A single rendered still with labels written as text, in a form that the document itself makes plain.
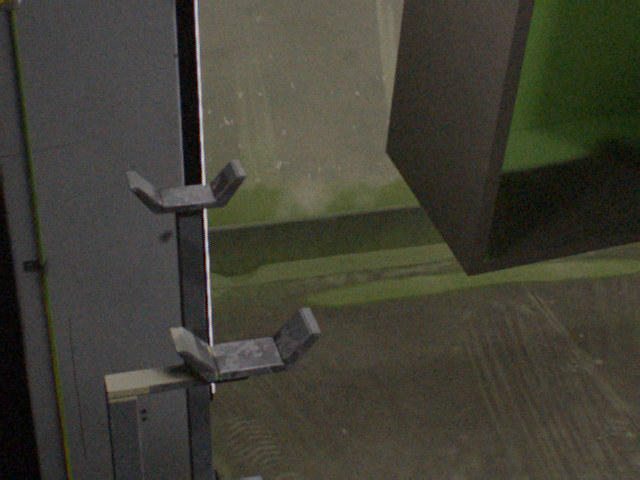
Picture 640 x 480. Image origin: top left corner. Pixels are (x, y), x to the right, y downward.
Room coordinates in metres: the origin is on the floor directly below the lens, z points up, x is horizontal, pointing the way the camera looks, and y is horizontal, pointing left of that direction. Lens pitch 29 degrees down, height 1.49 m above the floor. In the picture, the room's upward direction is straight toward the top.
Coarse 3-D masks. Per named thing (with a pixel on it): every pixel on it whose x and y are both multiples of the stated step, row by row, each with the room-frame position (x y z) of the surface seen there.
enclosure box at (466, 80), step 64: (448, 0) 1.85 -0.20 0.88; (512, 0) 1.67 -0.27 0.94; (576, 0) 2.13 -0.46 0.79; (448, 64) 1.84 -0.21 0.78; (512, 64) 1.67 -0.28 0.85; (576, 64) 2.17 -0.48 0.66; (448, 128) 1.84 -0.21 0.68; (512, 128) 2.16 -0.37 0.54; (576, 128) 2.18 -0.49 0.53; (448, 192) 1.83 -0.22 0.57; (512, 192) 1.97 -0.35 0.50; (576, 192) 1.98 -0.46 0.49; (512, 256) 1.77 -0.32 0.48
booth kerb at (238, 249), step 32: (256, 224) 2.47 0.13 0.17; (288, 224) 2.48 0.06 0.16; (320, 224) 2.50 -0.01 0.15; (352, 224) 2.52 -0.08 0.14; (384, 224) 2.54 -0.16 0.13; (416, 224) 2.56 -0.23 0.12; (224, 256) 2.45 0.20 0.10; (256, 256) 2.46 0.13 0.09; (288, 256) 2.48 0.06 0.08; (320, 256) 2.50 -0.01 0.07
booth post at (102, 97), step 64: (64, 0) 1.11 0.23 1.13; (128, 0) 1.13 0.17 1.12; (0, 64) 1.10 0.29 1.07; (64, 64) 1.11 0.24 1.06; (128, 64) 1.13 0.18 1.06; (0, 128) 1.09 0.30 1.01; (64, 128) 1.11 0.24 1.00; (128, 128) 1.12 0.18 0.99; (64, 192) 1.11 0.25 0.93; (128, 192) 1.12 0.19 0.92; (64, 256) 1.11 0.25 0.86; (128, 256) 1.12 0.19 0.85; (64, 320) 1.10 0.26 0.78; (128, 320) 1.12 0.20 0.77; (64, 384) 1.10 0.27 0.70
